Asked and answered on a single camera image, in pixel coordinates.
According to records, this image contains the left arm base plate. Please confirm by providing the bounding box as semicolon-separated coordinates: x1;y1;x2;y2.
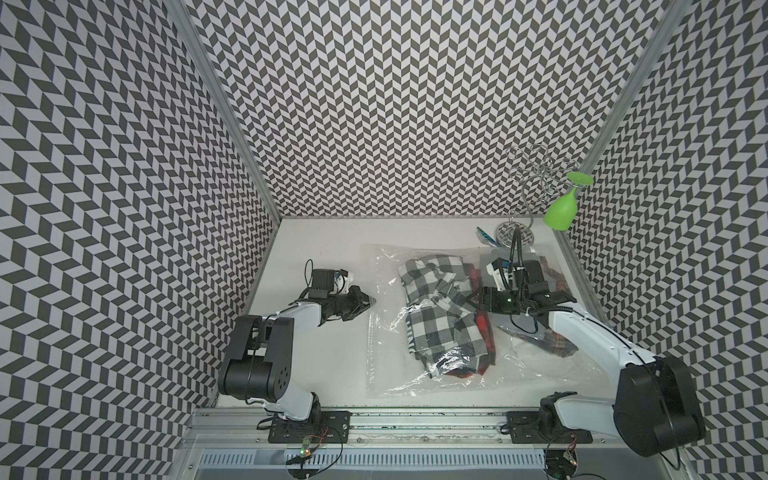
268;410;351;444

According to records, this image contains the metal wire glass rack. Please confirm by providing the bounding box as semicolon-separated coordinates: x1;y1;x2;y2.
494;143;581;247

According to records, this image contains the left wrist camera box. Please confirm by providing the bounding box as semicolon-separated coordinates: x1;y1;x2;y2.
310;269;349;295

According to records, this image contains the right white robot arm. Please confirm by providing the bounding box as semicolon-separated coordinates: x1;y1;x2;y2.
479;287;706;457

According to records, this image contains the grey folded cloth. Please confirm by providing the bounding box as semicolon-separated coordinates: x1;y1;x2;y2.
479;249;545;289

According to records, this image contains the aluminium front rail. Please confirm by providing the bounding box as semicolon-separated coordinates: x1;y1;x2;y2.
179;406;685;451

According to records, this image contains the right small circuit board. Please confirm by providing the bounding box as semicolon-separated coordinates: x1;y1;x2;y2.
544;450;578;480

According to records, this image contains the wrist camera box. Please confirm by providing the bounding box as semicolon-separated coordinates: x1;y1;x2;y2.
486;258;546;291
310;269;349;295

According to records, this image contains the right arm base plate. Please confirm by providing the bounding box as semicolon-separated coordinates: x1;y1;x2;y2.
500;410;594;446

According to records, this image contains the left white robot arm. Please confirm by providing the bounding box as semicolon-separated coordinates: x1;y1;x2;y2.
217;285;376;426

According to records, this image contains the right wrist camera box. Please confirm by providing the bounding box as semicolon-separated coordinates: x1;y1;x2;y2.
486;258;546;291

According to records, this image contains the black white plaid shirt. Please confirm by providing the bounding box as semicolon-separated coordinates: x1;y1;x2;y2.
397;254;470;378

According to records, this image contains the clear plastic vacuum bag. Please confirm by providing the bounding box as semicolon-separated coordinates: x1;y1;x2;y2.
365;245;608;398

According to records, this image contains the red black plaid shirt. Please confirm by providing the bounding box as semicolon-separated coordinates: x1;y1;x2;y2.
448;264;497;379

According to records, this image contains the green plastic wine glass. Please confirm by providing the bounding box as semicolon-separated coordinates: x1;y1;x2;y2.
544;171;595;231

